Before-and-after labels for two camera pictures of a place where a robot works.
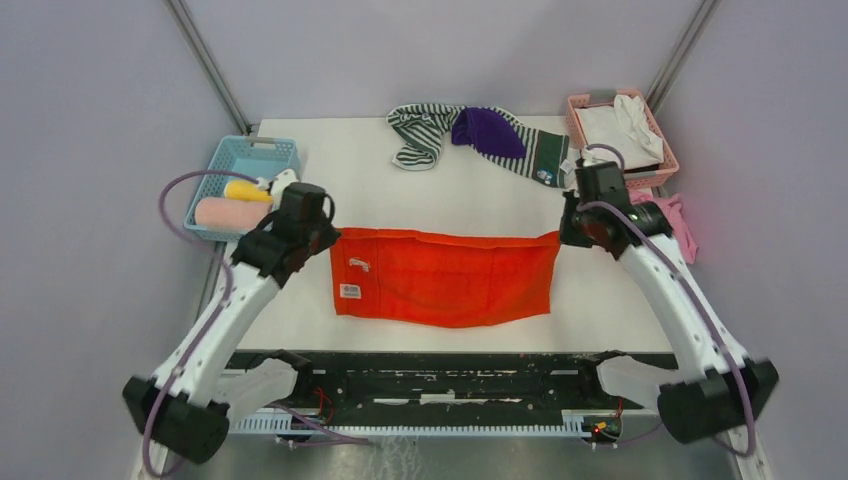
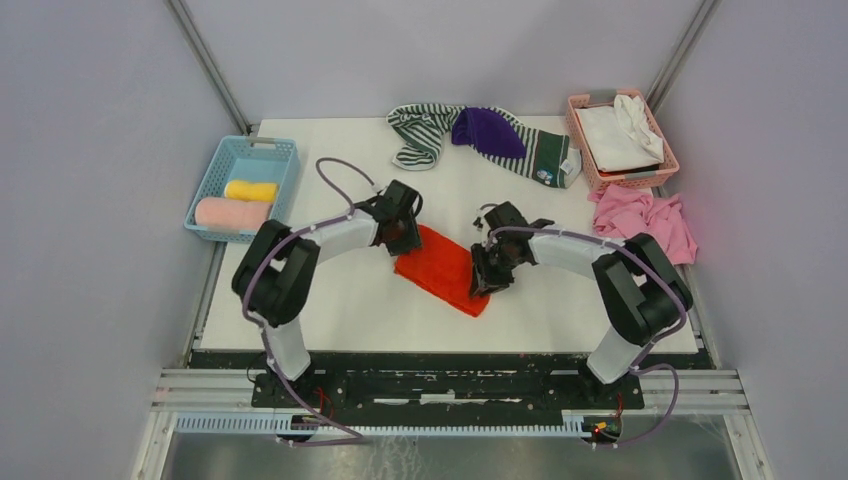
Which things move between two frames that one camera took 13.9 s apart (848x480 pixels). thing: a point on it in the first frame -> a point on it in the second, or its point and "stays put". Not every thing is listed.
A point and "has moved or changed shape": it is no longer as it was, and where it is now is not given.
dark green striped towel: (546, 159) stays put
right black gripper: (568, 235) -> (482, 279)
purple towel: (487, 129) stays put
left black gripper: (329, 235) -> (412, 241)
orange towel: (442, 278) has moved or changed shape
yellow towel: (246, 191) stays put
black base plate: (455, 383) stays put
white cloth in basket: (624, 125) stays put
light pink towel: (230, 214) stays put
